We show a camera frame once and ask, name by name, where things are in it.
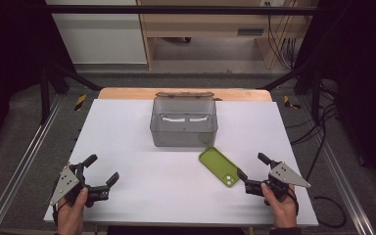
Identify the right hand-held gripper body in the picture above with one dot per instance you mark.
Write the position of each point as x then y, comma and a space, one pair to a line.
284, 174

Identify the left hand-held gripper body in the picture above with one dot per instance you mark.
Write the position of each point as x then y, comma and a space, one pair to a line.
67, 182

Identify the green phone case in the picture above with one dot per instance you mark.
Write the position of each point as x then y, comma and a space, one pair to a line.
217, 164

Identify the transparent grey storage box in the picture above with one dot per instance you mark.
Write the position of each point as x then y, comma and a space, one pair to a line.
182, 137

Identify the person's left hand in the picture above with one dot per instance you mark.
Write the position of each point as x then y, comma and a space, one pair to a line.
71, 212

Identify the person's right hand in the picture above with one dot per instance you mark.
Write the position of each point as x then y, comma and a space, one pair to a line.
284, 210

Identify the white table sheet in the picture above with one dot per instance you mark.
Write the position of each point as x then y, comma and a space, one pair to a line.
137, 182

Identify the yellow black tape marker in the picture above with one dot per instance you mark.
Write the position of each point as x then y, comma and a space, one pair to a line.
80, 102
287, 102

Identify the black metal stand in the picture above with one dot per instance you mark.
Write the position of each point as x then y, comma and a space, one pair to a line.
45, 94
315, 94

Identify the white cabinet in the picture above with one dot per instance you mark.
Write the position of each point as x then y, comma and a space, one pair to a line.
101, 36

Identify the black curtain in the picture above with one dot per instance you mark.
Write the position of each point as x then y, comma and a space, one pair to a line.
362, 65
9, 58

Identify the wooden desk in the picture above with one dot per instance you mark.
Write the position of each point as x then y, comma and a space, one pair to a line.
202, 24

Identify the black horizontal bar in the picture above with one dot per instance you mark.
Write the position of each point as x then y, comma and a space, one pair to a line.
176, 9

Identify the aluminium frame rail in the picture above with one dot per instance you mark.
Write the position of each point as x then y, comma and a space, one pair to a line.
339, 169
23, 163

